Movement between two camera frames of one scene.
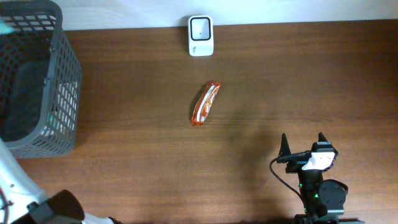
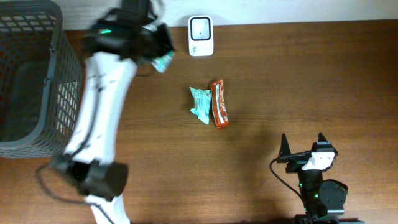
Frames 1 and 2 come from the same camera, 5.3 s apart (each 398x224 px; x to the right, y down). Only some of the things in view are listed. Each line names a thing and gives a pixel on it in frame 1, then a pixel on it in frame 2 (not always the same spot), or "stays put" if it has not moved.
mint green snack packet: x=6 y=28 -> x=202 y=99
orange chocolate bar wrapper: x=204 y=103 -> x=219 y=105
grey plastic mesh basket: x=41 y=81 stays put
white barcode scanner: x=201 y=35 stays put
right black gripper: x=296 y=167 stays put
